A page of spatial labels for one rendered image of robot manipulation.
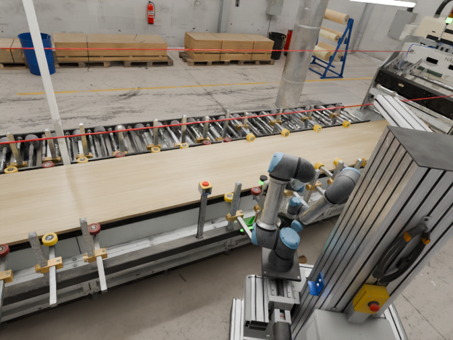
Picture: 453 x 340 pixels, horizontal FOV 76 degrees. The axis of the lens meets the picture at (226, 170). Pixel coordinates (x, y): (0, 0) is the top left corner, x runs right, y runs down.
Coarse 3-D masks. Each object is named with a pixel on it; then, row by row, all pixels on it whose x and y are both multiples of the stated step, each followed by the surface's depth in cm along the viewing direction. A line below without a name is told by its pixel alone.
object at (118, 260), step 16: (176, 240) 214; (192, 240) 216; (208, 240) 221; (128, 256) 197; (144, 256) 199; (160, 256) 206; (64, 272) 182; (80, 272) 184; (96, 272) 186; (112, 272) 193; (16, 288) 171; (32, 288) 172; (48, 288) 176
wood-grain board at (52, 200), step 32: (352, 128) 363; (384, 128) 376; (128, 160) 251; (160, 160) 257; (192, 160) 263; (224, 160) 270; (256, 160) 277; (320, 160) 292; (352, 160) 300; (0, 192) 202; (32, 192) 206; (64, 192) 210; (96, 192) 214; (128, 192) 219; (160, 192) 223; (192, 192) 228; (224, 192) 233; (0, 224) 181; (32, 224) 184; (64, 224) 188
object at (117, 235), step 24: (360, 168) 307; (312, 192) 293; (144, 216) 209; (168, 216) 220; (192, 216) 233; (216, 216) 247; (336, 216) 357; (72, 240) 193; (120, 240) 213; (240, 240) 290; (24, 264) 188; (168, 264) 258; (72, 288) 226; (24, 312) 213
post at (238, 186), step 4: (236, 184) 203; (240, 184) 202; (236, 188) 204; (240, 188) 204; (236, 192) 205; (240, 192) 207; (236, 196) 207; (232, 200) 214; (236, 200) 210; (232, 204) 215; (236, 204) 213; (232, 208) 216; (236, 208) 216; (232, 212) 217; (232, 216) 219; (228, 224) 228; (232, 224) 226
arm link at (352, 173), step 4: (348, 168) 167; (352, 168) 166; (340, 172) 167; (344, 172) 163; (348, 172) 162; (352, 172) 163; (356, 172) 164; (348, 176) 159; (352, 176) 160; (356, 176) 162; (352, 180) 157; (356, 180) 160
